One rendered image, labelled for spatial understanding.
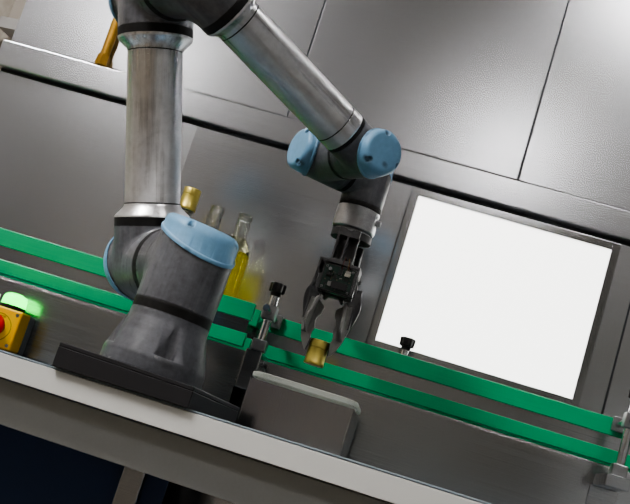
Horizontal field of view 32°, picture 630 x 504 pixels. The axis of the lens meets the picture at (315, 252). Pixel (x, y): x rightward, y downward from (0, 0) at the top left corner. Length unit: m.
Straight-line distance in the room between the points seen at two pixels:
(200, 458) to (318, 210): 0.88
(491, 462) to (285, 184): 0.71
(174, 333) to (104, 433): 0.16
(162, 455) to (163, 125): 0.50
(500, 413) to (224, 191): 0.73
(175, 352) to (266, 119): 0.90
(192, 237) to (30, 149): 0.94
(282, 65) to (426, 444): 0.74
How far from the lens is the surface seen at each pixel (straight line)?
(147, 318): 1.51
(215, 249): 1.52
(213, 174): 2.26
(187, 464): 1.46
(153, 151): 1.66
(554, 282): 2.20
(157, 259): 1.53
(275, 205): 2.22
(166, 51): 1.68
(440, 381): 1.99
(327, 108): 1.66
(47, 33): 2.49
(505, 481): 1.97
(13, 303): 1.94
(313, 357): 1.84
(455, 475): 1.96
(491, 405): 1.99
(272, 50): 1.62
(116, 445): 1.50
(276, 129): 2.28
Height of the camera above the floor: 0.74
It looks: 10 degrees up
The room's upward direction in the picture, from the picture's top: 18 degrees clockwise
